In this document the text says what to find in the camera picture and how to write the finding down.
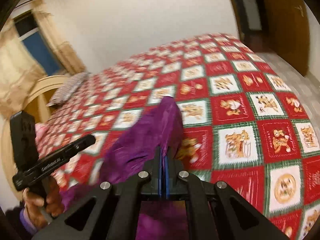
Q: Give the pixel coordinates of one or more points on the left hand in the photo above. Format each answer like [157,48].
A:
[34,202]

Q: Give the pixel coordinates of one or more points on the dark window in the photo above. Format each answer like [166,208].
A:
[35,43]

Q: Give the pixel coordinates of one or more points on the cream wooden headboard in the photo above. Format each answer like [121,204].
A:
[35,105]

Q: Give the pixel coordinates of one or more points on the beige patterned left curtain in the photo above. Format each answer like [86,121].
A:
[19,71]

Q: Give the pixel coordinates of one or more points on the beige patterned right curtain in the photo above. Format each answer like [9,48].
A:
[61,48]

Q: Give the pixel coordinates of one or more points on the beige patterned curtain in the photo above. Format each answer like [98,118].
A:
[19,71]
[61,48]

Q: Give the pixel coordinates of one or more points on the red patchwork bear bedspread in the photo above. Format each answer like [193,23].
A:
[242,124]

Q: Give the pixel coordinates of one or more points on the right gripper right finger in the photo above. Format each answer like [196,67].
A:
[215,210]

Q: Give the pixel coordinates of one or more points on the striped grey pillow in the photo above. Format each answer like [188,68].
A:
[63,93]

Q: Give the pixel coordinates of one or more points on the pink pillow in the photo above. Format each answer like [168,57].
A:
[40,130]

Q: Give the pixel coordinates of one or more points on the brown wooden door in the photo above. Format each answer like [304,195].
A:
[289,32]

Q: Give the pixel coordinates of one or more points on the purple quilted down jacket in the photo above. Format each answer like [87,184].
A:
[159,127]

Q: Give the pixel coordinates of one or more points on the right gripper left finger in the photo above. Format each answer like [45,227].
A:
[109,211]

